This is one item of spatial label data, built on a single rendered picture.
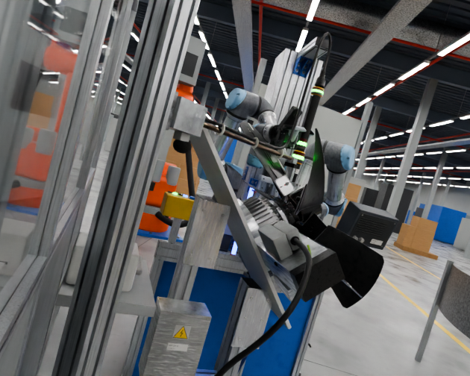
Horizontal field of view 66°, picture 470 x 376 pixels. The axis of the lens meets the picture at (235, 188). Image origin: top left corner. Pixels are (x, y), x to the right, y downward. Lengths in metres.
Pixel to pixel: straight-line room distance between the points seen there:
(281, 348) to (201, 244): 1.09
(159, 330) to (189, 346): 0.10
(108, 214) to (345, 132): 3.06
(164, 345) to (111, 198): 0.49
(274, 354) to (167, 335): 1.05
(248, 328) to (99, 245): 0.63
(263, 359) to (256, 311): 0.84
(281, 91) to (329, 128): 1.33
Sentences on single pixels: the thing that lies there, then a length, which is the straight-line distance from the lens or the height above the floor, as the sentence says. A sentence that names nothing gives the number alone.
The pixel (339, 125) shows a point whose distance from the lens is 3.59.
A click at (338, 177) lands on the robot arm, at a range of 1.92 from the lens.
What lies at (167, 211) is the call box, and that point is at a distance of 1.56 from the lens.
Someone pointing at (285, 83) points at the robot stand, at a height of 1.83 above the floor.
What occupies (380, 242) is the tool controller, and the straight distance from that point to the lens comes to 2.09.
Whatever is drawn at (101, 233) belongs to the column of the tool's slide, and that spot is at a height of 1.06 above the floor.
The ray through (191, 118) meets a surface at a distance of 0.83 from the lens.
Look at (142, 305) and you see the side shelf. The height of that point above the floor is 0.86.
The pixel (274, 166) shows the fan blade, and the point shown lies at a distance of 1.27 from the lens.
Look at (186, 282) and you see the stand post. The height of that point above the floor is 0.89.
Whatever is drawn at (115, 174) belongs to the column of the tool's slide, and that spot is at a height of 1.19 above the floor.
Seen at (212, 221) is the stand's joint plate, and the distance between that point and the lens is 1.08.
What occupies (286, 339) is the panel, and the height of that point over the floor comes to 0.47.
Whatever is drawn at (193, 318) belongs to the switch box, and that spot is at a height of 0.83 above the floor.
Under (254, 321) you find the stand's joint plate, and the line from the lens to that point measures 1.25.
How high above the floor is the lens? 1.28
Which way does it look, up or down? 4 degrees down
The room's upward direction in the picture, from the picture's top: 16 degrees clockwise
